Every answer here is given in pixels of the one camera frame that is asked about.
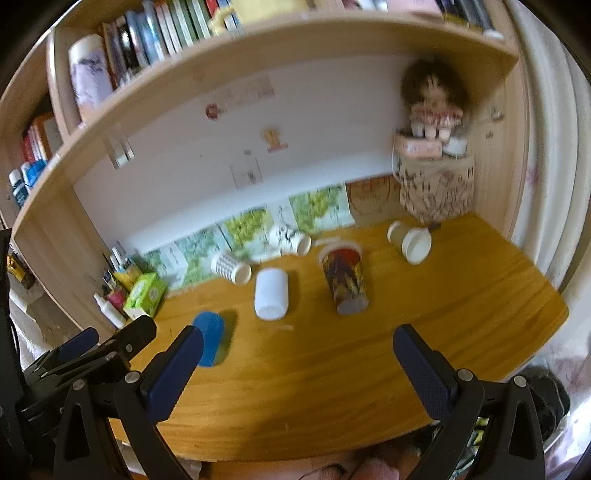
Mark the wooden shelf unit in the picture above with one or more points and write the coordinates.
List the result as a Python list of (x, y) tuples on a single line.
[(152, 124)]

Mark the red round wall sticker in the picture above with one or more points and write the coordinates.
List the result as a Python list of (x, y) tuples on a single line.
[(214, 110)]

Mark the pink flat box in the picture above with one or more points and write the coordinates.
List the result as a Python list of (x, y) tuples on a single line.
[(417, 146)]

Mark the white wall hook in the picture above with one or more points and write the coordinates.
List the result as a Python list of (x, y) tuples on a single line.
[(120, 148)]

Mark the brown haired doll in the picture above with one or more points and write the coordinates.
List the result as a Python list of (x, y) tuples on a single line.
[(434, 97)]

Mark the beige cup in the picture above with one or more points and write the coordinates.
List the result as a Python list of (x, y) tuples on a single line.
[(411, 243)]

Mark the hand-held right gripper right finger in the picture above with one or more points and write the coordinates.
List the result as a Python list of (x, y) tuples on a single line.
[(427, 376)]

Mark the plain white cup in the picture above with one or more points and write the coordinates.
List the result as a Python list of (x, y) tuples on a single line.
[(271, 295)]

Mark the white curtain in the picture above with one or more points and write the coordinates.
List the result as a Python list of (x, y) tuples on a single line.
[(554, 138)]

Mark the pale wall paper strip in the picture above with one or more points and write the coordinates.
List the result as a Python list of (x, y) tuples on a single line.
[(247, 91)]

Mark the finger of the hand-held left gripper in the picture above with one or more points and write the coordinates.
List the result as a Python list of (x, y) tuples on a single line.
[(76, 344), (134, 333)]

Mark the brown small bottle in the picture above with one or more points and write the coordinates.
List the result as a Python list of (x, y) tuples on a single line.
[(19, 271)]

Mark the patterned round box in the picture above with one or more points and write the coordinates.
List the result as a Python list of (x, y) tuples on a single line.
[(436, 190)]

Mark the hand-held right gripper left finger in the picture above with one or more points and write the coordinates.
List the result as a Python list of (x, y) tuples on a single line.
[(171, 376)]

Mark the yellow wall sticker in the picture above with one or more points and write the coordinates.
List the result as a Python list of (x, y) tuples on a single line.
[(274, 138)]

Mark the white spray bottle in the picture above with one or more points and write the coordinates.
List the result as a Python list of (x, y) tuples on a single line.
[(109, 311)]

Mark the blue cup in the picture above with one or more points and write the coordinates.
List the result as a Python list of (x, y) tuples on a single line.
[(211, 339)]

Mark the white printed cylinder vase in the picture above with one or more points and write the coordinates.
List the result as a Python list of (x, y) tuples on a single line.
[(88, 78)]

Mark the yellow pen holder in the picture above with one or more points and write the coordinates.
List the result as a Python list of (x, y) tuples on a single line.
[(125, 272)]

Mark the small white card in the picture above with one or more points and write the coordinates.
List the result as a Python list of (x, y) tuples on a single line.
[(283, 216)]

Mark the row of dark books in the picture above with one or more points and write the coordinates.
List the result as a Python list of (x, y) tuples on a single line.
[(443, 9)]

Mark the pink small bottle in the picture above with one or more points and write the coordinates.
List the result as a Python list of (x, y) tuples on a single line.
[(115, 296)]

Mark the white sketch paper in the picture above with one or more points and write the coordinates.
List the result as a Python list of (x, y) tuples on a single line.
[(247, 173)]

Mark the white dotted cup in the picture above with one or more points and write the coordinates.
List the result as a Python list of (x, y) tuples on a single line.
[(230, 268)]

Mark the large green landscape card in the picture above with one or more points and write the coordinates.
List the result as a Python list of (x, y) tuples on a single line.
[(319, 207)]

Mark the green tissue box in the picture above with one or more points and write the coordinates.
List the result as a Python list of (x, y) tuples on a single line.
[(145, 294)]

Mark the brown drawing card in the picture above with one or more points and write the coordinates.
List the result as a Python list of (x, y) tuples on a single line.
[(371, 199)]

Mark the small white jar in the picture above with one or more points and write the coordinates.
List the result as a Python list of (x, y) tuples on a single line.
[(455, 146)]

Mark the orange and red books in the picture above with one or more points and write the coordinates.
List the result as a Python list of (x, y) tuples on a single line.
[(40, 138)]

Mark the row of upright books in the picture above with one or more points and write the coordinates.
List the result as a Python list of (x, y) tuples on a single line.
[(161, 32)]

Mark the dark shoe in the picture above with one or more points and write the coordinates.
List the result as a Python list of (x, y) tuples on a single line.
[(551, 399)]

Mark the white printed mug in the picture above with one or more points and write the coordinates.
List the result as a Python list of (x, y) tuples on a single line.
[(288, 239)]

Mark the colourful patterned cup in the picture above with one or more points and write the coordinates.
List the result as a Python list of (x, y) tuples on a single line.
[(346, 281)]

